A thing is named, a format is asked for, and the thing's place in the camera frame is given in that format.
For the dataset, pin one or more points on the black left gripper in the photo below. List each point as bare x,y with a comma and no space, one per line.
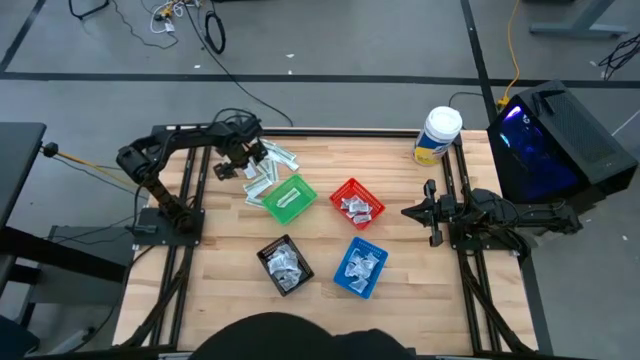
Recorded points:
225,171

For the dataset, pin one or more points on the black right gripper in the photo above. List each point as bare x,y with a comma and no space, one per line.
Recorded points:
432,235

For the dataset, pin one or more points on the green white long packet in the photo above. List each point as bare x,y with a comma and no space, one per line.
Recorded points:
262,167
273,170
288,197
254,201
270,145
257,186
285,152

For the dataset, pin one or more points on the blue white square packet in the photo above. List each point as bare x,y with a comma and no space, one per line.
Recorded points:
371,261
351,271
365,272
356,256
359,286

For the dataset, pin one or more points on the black white square packet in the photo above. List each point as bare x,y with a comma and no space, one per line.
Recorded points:
275,262
290,284
281,276
286,252
294,266

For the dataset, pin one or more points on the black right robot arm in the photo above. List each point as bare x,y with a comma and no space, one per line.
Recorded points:
525,217

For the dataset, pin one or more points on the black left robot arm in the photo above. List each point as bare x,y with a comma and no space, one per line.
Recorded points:
190,137

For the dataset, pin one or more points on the blue plastic basket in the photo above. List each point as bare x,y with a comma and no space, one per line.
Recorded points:
372,245

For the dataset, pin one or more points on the red plastic basket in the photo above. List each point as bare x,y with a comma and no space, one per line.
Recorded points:
356,186

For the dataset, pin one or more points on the green plastic basket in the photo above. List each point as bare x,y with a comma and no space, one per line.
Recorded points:
305,192

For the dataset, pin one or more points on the white container with blue band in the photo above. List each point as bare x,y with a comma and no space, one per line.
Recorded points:
442,125

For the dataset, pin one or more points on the black plastic basket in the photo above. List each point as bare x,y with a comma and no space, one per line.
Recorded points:
285,240

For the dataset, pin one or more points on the silver aluminium bar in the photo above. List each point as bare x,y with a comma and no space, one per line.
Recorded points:
457,358
175,356

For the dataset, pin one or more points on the person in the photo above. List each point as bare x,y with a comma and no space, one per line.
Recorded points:
300,340

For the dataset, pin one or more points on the black computer tower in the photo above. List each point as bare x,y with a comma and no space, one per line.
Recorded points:
575,130

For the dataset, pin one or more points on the black desk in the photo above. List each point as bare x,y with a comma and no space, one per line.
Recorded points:
20,165

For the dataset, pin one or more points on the black stand base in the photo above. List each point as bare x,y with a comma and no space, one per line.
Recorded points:
87,15

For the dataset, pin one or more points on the grey table leg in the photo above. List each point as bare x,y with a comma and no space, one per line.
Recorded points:
580,27

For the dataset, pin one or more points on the dark blue chair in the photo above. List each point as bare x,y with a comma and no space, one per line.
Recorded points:
17,340

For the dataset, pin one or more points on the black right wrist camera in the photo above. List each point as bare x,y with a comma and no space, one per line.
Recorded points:
447,207

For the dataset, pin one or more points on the black aluminium rig frame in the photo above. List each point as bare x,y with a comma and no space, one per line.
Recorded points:
325,132

